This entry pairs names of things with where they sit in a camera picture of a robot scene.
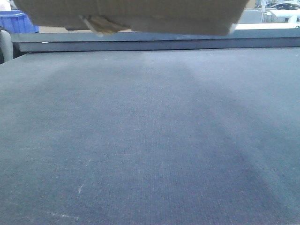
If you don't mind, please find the brown cardboard box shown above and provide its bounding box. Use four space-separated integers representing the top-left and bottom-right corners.
15 0 247 36

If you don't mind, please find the black shelf board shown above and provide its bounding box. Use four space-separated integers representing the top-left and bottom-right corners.
11 28 300 53

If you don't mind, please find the grey office chair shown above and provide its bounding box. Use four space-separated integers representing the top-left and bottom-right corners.
0 30 14 64

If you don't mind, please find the blue plastic crate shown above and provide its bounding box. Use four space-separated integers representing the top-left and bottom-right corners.
0 10 39 33

